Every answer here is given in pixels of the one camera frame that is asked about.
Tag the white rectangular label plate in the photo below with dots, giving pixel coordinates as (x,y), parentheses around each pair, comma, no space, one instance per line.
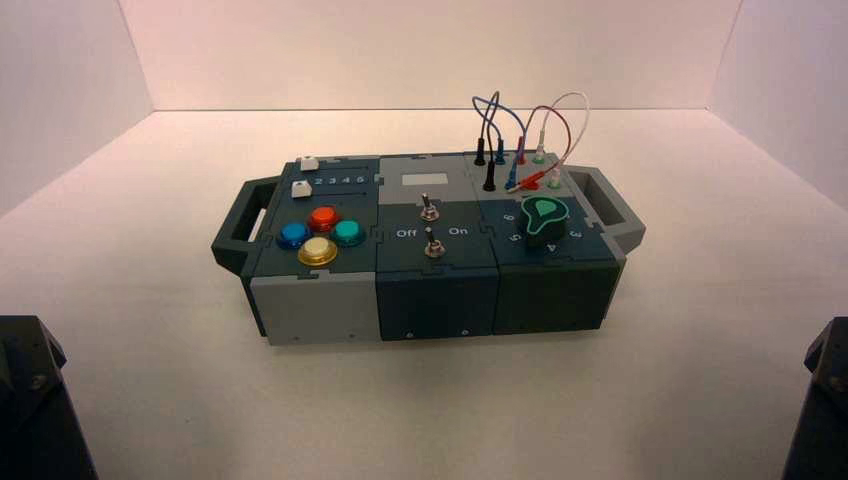
(424,179)

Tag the yellow push button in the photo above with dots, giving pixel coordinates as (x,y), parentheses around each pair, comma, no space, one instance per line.
(317,252)

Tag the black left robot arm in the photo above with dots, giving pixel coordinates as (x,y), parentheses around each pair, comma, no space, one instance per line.
(33,411)

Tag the green push button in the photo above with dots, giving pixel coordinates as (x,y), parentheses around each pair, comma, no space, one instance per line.
(348,232)

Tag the white slider knob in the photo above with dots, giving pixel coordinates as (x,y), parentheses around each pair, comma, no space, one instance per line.
(309,163)
(301,190)

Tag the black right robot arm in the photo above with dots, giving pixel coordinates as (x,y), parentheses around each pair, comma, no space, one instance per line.
(821,411)

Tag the dark rotary knob green pointer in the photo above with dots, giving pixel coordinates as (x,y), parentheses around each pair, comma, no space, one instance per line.
(544,222)

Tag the red push button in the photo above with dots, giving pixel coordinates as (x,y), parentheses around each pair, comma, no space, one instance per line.
(324,218)

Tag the teal and grey task box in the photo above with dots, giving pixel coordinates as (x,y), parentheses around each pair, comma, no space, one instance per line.
(437,301)

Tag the blue push button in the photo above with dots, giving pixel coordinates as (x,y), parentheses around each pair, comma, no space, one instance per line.
(293,234)

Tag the metal toggle switch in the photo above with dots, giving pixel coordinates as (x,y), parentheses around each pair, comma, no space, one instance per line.
(432,244)
(428,208)

